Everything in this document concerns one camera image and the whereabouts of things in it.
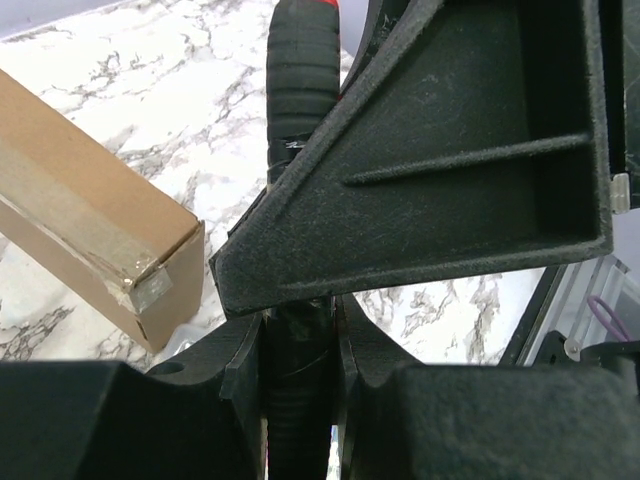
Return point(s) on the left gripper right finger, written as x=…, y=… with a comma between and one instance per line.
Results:
x=401, y=419

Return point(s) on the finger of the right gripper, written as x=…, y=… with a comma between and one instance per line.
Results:
x=474, y=142

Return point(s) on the brown cardboard express box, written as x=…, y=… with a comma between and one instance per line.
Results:
x=125, y=247

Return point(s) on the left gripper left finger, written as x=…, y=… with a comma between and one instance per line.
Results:
x=194, y=416

